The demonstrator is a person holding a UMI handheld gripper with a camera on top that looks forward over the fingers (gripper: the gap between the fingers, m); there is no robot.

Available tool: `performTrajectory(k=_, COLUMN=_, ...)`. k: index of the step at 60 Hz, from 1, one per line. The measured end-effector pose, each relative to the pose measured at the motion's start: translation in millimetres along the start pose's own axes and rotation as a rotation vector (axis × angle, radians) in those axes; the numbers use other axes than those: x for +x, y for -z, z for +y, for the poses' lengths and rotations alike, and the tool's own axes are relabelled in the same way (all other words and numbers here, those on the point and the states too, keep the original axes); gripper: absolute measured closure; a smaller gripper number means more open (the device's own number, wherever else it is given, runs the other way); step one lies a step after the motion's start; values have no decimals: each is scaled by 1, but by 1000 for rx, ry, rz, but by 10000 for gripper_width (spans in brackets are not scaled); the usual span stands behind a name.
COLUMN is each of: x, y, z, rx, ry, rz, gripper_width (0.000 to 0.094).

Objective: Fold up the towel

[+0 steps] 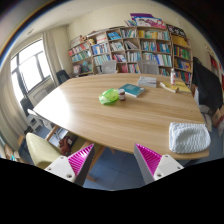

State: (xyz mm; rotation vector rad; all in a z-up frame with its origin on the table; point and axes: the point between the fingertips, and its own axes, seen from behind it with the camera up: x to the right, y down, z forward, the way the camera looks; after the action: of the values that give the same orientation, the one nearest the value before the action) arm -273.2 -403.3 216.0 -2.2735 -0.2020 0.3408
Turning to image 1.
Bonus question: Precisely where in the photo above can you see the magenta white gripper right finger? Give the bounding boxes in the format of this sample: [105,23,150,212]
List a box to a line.
[134,144,183,184]

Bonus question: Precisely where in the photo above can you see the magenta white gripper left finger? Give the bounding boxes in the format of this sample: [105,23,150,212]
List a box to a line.
[46,144,95,186]

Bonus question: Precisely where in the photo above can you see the white folded towel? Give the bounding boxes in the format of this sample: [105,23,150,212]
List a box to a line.
[169,122,211,154]

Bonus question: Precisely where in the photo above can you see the brown bag under table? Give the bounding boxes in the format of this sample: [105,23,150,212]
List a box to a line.
[59,135,77,156]

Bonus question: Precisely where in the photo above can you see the wooden table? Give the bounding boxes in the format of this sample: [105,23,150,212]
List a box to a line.
[34,73,203,155]

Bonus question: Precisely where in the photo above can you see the small dark jar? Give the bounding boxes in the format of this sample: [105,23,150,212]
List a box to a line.
[118,89,126,101]

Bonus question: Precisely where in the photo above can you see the teal book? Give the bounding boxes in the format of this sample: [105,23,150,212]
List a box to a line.
[121,84,145,97]

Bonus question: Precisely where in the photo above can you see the green plastic bag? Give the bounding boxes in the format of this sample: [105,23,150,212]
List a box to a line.
[99,88,119,104]

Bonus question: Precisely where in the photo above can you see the grey stacked books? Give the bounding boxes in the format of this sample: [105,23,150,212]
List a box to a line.
[138,76,157,87]

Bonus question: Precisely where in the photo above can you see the yellow book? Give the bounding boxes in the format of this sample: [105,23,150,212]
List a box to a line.
[160,82,190,93]

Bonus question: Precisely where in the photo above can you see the dark blue chair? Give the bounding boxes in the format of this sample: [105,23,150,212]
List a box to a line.
[56,70,70,84]

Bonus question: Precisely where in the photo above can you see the clear plastic bottle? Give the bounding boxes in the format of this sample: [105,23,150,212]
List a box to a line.
[170,68,175,85]

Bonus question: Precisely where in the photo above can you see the grey chair right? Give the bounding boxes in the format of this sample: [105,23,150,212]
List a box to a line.
[138,60,159,75]

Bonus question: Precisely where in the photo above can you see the grey chair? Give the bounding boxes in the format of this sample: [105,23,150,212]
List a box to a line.
[138,60,159,75]
[102,60,117,74]

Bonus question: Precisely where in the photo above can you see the black jacket on chair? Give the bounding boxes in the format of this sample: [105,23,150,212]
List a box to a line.
[192,57,223,111]

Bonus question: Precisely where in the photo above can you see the grey chair left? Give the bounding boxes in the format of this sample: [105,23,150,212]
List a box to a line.
[102,60,117,74]

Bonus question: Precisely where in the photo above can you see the window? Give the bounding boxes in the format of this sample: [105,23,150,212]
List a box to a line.
[11,39,51,101]

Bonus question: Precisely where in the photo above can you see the wooden bookshelf with books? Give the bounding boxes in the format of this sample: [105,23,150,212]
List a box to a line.
[68,25,193,87]

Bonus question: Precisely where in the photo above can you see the beige curtain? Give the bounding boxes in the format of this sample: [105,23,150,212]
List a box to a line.
[42,31,64,86]

